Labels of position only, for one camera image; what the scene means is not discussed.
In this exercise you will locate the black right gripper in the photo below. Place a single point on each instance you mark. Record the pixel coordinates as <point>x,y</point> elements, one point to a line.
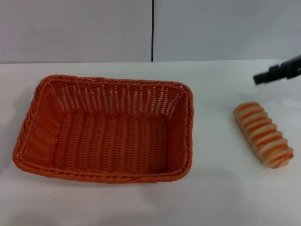
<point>294,67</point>

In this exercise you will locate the striped bread roll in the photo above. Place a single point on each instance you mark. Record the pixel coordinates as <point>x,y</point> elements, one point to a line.
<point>263,135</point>

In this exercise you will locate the orange woven rectangular basket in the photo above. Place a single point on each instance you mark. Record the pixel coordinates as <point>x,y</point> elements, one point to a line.
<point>110,139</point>

